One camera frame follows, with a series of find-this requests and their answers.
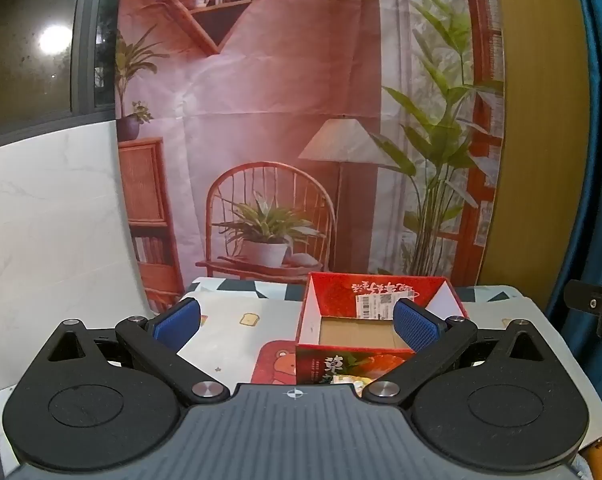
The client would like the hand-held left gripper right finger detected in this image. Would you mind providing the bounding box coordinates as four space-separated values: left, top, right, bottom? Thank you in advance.
362 297 549 406

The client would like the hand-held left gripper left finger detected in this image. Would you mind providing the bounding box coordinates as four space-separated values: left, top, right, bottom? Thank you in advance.
43 297 230 406

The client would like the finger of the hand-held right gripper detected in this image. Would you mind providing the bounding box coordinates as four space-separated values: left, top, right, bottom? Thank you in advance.
564 280 602 317

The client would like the red cardboard box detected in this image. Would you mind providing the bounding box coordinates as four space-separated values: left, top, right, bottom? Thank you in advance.
295 271 469 386

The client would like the yellow wooden panel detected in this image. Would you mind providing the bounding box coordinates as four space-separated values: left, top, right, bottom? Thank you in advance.
478 0 602 311

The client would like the dark glass window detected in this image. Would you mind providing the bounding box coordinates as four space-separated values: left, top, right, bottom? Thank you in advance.
0 0 126 153

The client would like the printed room scene wall tapestry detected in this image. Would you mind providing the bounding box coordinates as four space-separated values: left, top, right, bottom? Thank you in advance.
113 0 507 311

